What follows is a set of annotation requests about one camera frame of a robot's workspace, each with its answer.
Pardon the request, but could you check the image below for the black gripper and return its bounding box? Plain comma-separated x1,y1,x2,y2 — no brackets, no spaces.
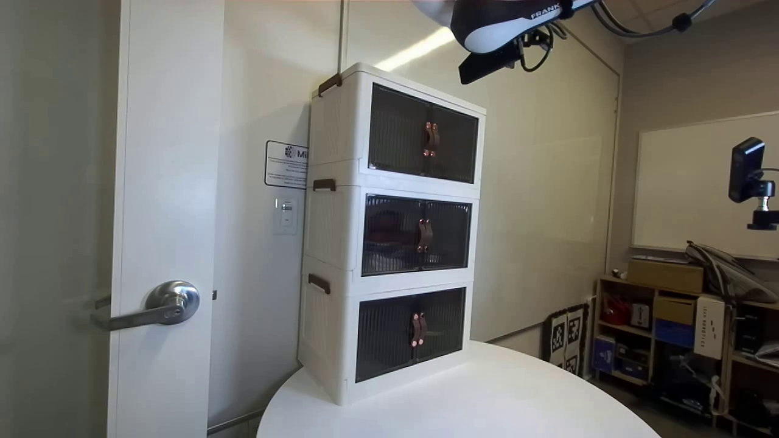
459,37,530,87

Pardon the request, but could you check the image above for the dark transparent cabinet door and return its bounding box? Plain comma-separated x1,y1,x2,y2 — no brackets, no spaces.
368,82,432,178
417,286,470,370
360,193,426,278
421,199,476,272
353,291,421,385
426,106,479,185

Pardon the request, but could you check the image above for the wooden open shelf unit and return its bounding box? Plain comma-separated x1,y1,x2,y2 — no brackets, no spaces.
595,275,734,411

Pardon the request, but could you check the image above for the white three-tier storage cabinet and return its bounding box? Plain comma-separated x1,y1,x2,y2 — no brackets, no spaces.
298,61,490,408

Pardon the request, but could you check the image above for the large cardboard box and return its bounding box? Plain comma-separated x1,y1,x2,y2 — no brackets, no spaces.
625,255,706,300

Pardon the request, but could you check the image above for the red box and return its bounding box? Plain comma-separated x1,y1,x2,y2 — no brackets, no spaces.
605,291,633,327

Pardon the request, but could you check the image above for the black white calibration board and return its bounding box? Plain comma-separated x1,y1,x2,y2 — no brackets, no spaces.
541,301,592,378

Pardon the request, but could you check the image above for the small cardboard box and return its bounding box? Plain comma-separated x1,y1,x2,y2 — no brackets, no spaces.
653,291,698,328

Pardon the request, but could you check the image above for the grey clutter pile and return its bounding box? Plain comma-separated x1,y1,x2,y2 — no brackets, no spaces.
684,238,779,307

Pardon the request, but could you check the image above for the blue storage bin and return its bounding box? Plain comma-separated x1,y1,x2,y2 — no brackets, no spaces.
653,318,696,350

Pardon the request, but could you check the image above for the white printed box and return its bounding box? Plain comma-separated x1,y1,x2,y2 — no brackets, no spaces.
692,291,731,363

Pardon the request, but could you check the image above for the white room door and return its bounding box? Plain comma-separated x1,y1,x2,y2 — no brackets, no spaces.
107,0,226,438

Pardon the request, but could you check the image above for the dark cluttered shelf unit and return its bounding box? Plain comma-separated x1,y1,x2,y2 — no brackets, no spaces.
725,297,779,435

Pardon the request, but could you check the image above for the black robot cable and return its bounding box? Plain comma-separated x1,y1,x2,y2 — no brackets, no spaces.
518,0,719,76

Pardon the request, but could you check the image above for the clear framed wall sign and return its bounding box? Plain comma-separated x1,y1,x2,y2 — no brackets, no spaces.
260,139,313,193

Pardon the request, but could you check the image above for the white light switch plate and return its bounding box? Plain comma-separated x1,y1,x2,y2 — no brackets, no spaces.
270,195,302,238

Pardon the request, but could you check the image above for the black camera on stand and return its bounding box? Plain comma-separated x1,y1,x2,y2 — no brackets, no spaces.
725,136,779,233

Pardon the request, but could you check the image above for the silver door lever handle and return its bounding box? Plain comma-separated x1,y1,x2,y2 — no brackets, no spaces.
91,279,203,333

